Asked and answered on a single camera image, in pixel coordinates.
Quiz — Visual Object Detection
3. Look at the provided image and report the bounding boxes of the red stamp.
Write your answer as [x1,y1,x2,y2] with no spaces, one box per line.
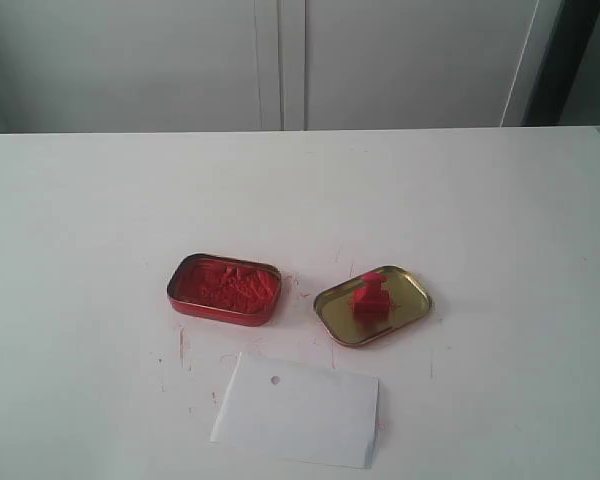
[352,272,392,325]

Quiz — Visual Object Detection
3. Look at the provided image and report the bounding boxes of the white cabinet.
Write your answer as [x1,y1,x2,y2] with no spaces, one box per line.
[0,1,561,133]

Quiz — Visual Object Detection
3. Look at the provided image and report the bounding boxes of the dark post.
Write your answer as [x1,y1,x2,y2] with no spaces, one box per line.
[521,0,600,127]

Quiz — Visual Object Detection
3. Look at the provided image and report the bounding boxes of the gold tin lid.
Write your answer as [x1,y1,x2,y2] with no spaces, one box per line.
[313,265,433,347]

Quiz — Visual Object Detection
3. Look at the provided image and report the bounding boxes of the white paper card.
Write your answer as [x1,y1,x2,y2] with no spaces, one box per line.
[210,352,379,469]

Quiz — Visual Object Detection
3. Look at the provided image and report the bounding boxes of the red ink pad tin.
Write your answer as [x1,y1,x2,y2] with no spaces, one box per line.
[166,253,282,327]

